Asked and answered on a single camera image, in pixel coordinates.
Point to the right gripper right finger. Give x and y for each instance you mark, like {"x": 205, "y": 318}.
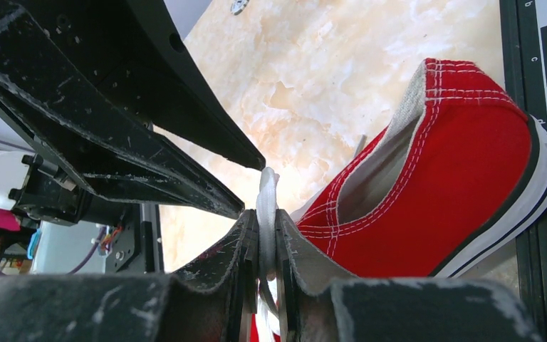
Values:
{"x": 322, "y": 301}

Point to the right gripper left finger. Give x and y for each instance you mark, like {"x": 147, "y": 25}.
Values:
{"x": 209, "y": 299}

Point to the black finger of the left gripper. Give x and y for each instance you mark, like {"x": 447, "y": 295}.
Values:
{"x": 104, "y": 150}

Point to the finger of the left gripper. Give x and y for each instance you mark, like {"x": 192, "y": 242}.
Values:
{"x": 132, "y": 52}

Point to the red canvas sneaker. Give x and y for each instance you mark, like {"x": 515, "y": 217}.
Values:
{"x": 458, "y": 172}

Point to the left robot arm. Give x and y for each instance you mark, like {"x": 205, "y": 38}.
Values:
{"x": 33, "y": 184}

